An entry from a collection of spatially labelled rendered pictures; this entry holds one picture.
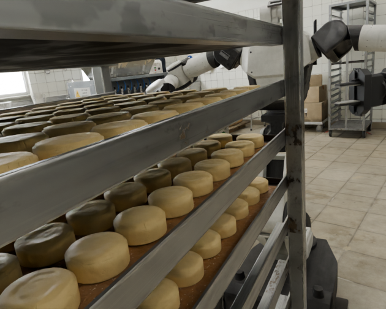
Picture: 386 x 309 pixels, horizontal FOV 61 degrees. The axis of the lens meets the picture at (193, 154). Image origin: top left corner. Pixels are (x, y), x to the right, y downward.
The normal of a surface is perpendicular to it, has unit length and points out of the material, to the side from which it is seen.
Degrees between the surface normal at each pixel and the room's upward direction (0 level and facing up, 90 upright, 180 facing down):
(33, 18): 90
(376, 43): 114
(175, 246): 90
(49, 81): 90
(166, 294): 0
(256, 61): 90
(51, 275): 0
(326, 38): 72
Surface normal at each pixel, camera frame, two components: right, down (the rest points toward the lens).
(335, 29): -0.57, -0.04
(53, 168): 0.88, 0.04
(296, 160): -0.46, 0.27
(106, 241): -0.10, -0.96
